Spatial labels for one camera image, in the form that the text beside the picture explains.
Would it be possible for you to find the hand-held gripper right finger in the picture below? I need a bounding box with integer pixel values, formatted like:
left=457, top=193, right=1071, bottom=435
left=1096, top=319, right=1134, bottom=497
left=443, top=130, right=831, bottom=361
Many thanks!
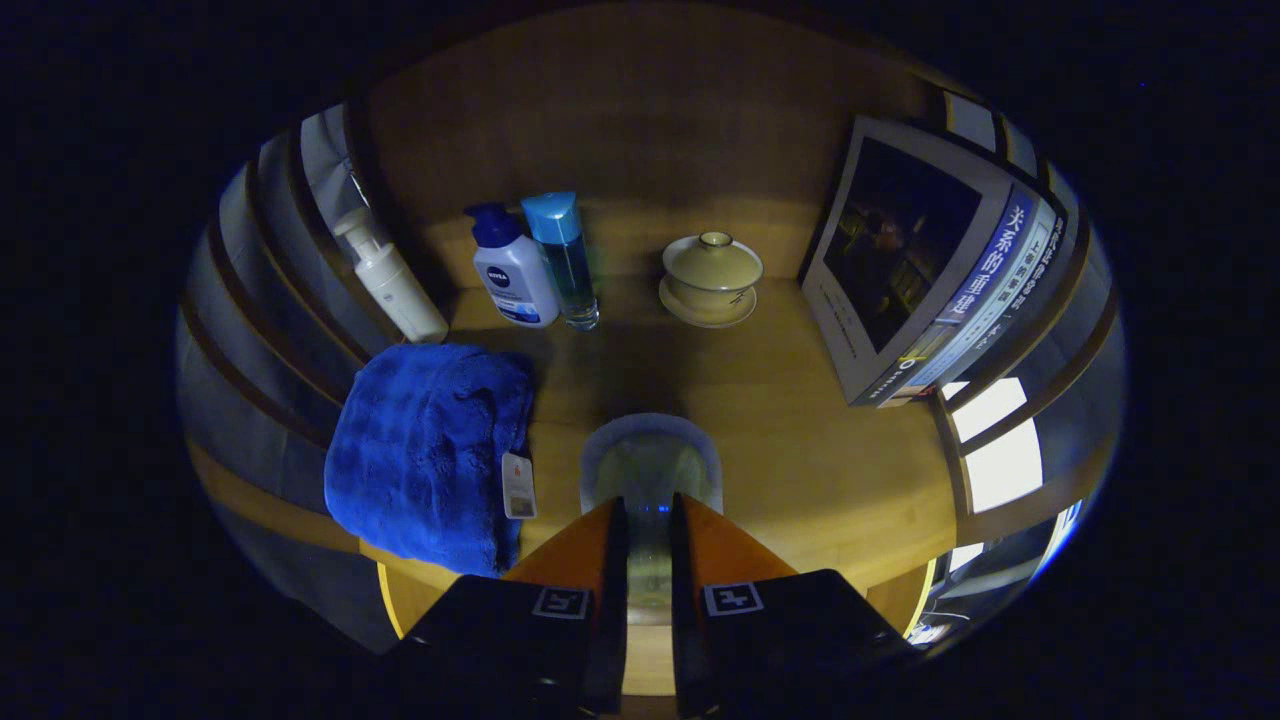
left=668, top=492, right=916, bottom=716

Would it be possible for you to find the clear teal bottle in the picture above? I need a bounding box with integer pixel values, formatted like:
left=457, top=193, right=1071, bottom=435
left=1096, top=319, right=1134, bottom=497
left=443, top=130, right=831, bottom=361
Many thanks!
left=520, top=192, right=601, bottom=331

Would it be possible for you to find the white lotion bottle blue cap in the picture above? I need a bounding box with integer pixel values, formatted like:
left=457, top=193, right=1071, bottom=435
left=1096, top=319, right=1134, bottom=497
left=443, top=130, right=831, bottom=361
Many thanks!
left=465, top=202, right=561, bottom=329

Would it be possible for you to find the white pump bottle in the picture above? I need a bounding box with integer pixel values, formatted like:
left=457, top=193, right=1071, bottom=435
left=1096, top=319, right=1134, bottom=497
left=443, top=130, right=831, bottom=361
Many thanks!
left=332, top=206, right=450, bottom=344

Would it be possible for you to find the black backdrop cloth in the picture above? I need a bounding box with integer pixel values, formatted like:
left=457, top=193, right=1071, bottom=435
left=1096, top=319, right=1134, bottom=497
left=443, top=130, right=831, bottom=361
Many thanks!
left=178, top=105, right=401, bottom=641

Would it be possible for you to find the blue towel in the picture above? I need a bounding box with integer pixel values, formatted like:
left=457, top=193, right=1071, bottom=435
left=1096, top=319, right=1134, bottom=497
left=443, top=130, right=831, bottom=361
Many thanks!
left=323, top=343, right=538, bottom=579

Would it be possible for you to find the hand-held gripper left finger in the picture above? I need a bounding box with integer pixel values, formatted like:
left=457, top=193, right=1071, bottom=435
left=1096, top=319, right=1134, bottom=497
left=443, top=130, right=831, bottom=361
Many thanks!
left=385, top=497, right=631, bottom=716

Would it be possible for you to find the book with blue spine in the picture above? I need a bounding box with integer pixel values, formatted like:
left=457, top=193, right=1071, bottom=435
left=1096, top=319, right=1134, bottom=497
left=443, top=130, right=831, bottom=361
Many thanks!
left=798, top=115, right=1041, bottom=408

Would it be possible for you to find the beige lidded teacup with saucer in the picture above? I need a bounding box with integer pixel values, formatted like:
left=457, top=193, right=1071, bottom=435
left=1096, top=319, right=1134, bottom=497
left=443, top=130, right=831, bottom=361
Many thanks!
left=658, top=231, right=764, bottom=329

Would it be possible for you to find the wooden cabinet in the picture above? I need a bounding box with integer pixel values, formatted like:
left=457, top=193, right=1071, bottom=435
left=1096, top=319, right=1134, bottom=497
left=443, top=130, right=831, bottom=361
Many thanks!
left=178, top=0, right=1126, bottom=651

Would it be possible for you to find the wooden countertop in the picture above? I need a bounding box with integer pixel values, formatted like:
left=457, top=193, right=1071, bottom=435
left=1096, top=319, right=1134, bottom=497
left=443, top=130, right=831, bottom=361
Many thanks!
left=190, top=198, right=961, bottom=601

